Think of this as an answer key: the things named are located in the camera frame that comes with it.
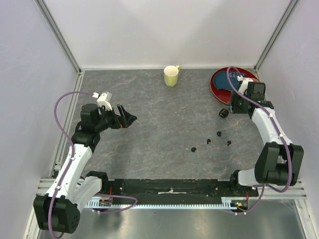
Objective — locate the yellow green mug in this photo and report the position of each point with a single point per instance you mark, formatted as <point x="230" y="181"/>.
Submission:
<point x="171" y="75"/>

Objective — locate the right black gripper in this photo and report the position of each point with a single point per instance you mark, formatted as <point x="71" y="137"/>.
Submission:
<point x="235" y="96"/>

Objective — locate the aluminium frame post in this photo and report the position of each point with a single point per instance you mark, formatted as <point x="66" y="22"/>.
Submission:
<point x="292" y="4"/>
<point x="58" y="34"/>

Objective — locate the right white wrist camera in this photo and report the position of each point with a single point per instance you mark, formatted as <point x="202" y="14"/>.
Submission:
<point x="243" y="83"/>

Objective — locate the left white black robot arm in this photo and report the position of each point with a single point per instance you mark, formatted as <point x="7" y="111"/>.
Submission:
<point x="59" y="209"/>

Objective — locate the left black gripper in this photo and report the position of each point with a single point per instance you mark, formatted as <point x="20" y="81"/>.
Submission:
<point x="119" y="121"/>

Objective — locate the blue ceramic plate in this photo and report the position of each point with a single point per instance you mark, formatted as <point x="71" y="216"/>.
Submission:
<point x="220" y="80"/>

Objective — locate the left aluminium frame post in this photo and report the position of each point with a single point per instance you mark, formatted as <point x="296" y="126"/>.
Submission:
<point x="58" y="34"/>

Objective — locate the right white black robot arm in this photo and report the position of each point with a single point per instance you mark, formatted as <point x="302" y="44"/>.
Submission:
<point x="280" y="160"/>

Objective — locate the black earbud charging case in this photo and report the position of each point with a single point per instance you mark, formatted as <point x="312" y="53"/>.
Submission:
<point x="223" y="113"/>

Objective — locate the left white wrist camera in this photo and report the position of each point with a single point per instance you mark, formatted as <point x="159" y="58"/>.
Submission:
<point x="103" y="100"/>

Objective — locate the right aluminium frame post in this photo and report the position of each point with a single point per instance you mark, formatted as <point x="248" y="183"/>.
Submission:
<point x="292" y="4"/>

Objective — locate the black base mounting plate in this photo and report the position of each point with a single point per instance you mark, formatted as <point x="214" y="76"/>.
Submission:
<point x="173" y="191"/>

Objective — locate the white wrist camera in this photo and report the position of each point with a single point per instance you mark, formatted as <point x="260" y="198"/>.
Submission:
<point x="243" y="83"/>
<point x="103" y="100"/>

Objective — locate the red round tray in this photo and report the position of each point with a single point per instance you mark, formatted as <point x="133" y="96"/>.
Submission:
<point x="224" y="96"/>

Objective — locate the light blue cable duct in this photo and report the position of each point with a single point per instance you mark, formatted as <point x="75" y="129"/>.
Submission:
<point x="99" y="204"/>

